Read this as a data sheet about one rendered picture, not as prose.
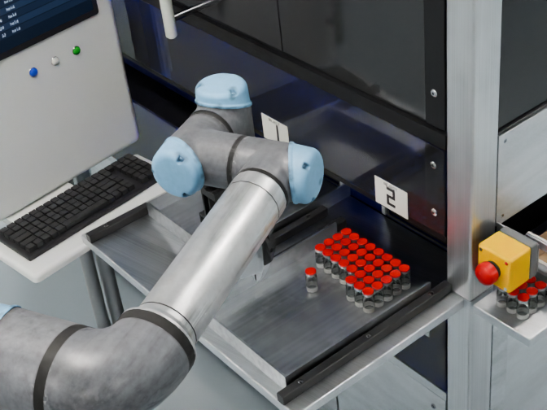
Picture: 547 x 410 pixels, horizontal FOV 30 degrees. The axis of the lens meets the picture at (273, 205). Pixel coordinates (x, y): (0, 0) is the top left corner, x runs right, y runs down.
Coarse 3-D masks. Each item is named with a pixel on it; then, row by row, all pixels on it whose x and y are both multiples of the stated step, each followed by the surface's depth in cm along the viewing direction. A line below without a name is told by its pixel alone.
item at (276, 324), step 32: (288, 256) 196; (256, 288) 193; (288, 288) 192; (320, 288) 191; (416, 288) 188; (224, 320) 186; (256, 320) 185; (288, 320) 185; (320, 320) 184; (352, 320) 183; (384, 320) 180; (256, 352) 174; (288, 352) 178; (320, 352) 172; (288, 384) 170
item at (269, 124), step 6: (264, 114) 212; (264, 120) 213; (270, 120) 211; (276, 120) 209; (264, 126) 214; (270, 126) 212; (282, 126) 208; (264, 132) 215; (270, 132) 213; (276, 132) 211; (282, 132) 209; (270, 138) 214; (276, 138) 212; (282, 138) 210; (288, 138) 208
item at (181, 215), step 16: (320, 192) 216; (336, 192) 211; (160, 208) 217; (176, 208) 217; (192, 208) 216; (288, 208) 212; (304, 208) 207; (160, 224) 213; (176, 224) 206; (192, 224) 211; (288, 224) 206
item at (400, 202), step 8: (376, 176) 189; (376, 184) 190; (384, 184) 188; (376, 192) 191; (384, 192) 189; (400, 192) 185; (376, 200) 193; (384, 200) 191; (392, 200) 188; (400, 200) 186; (392, 208) 190; (400, 208) 188
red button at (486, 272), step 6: (480, 264) 172; (486, 264) 171; (492, 264) 171; (480, 270) 171; (486, 270) 170; (492, 270) 170; (480, 276) 172; (486, 276) 171; (492, 276) 170; (498, 276) 171; (480, 282) 173; (486, 282) 171; (492, 282) 171
